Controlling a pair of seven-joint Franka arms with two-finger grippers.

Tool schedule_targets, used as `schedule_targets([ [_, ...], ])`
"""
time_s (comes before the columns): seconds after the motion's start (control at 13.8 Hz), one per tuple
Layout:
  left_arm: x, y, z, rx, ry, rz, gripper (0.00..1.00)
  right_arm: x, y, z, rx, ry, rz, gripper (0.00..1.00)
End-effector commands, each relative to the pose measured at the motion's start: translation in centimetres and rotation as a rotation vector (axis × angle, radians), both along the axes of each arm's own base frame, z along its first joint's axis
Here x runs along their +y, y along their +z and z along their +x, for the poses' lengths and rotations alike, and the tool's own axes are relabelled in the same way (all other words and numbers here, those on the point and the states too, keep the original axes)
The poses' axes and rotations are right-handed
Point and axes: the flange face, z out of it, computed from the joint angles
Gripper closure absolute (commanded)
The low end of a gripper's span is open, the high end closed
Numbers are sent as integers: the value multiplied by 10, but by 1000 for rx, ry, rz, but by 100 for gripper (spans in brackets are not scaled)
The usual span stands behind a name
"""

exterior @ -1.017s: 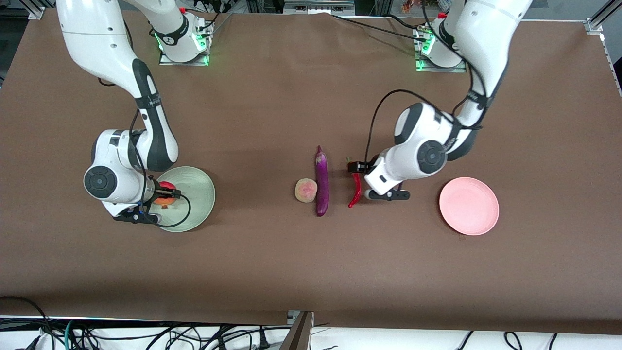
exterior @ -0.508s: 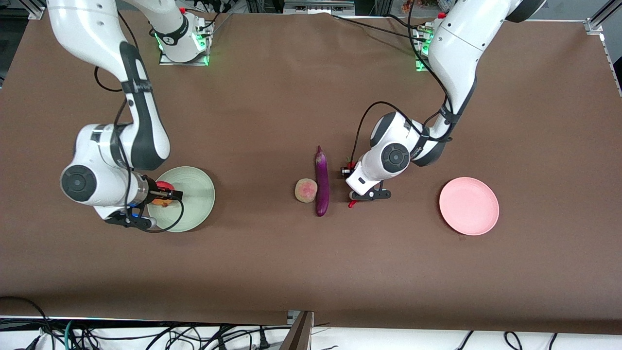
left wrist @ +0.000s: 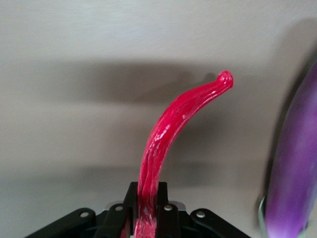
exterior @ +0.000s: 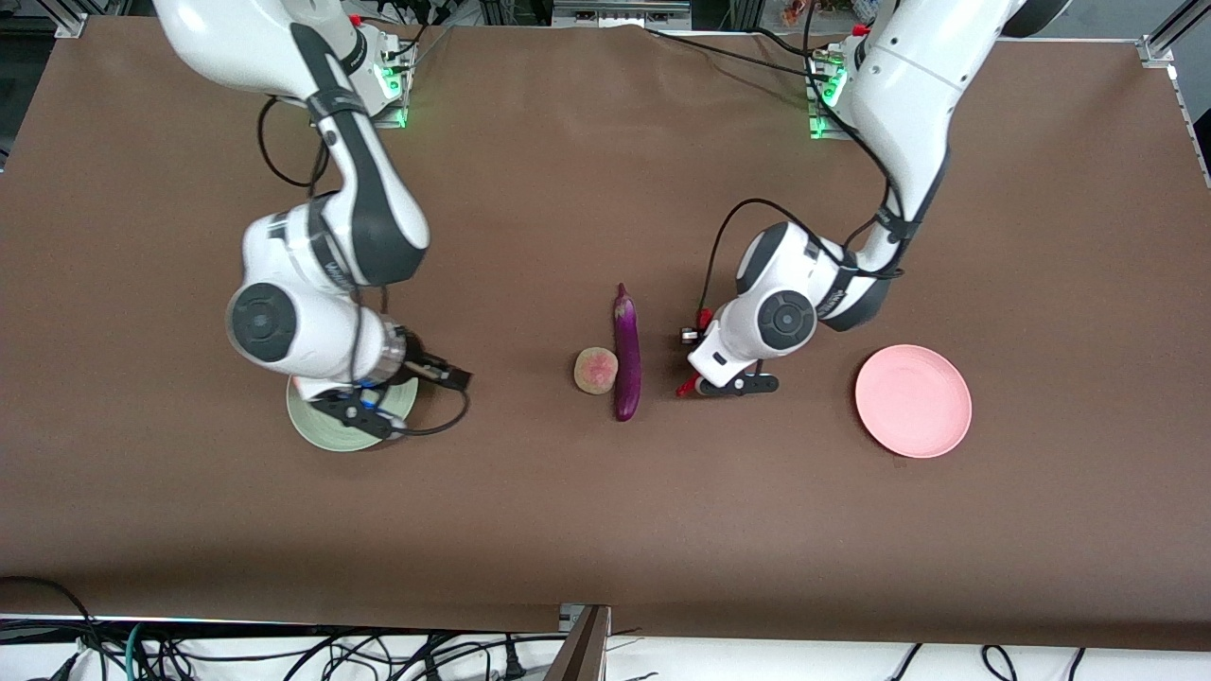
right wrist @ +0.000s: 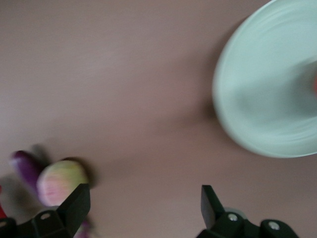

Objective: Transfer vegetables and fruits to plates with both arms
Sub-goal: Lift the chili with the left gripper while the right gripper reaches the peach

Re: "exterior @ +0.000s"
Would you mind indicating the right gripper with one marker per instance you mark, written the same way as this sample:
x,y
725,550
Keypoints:
x,y
428,365

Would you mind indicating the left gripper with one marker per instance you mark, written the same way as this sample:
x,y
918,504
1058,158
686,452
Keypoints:
x,y
695,334

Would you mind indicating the red chili pepper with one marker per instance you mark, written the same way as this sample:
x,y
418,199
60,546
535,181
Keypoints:
x,y
682,390

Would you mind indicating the purple eggplant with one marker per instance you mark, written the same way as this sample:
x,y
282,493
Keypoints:
x,y
627,359

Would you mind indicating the pink-fleshed guava half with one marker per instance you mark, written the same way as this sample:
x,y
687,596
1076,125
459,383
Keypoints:
x,y
596,371

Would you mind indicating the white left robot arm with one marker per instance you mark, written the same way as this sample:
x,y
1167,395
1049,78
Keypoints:
x,y
908,85

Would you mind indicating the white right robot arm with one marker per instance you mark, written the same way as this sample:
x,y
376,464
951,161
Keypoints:
x,y
284,322

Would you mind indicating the pale green round plate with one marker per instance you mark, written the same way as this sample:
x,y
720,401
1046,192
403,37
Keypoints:
x,y
326,430

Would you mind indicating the brown table cover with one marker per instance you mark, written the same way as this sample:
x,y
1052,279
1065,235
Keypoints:
x,y
568,520

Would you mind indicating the pink round plate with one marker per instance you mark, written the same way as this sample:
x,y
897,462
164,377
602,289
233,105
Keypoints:
x,y
913,402

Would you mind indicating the white lower board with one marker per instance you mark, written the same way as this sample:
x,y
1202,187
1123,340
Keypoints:
x,y
757,662

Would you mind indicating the grey equipment box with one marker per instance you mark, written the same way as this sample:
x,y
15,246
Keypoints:
x,y
620,11

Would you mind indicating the small metal table bracket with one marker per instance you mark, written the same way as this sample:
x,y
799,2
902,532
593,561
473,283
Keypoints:
x,y
570,617

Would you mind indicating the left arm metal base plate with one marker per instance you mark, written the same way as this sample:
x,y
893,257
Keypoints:
x,y
821,95

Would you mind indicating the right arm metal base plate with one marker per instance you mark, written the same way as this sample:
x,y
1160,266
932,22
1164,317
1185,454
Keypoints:
x,y
393,90

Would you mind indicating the brown wooden post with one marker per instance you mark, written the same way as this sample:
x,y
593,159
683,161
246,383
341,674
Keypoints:
x,y
579,653

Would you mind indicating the aluminium frame corner bracket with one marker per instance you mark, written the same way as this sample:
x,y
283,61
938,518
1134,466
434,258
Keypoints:
x,y
71,25

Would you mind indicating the aluminium frame rail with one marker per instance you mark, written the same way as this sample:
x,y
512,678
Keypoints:
x,y
1183,104

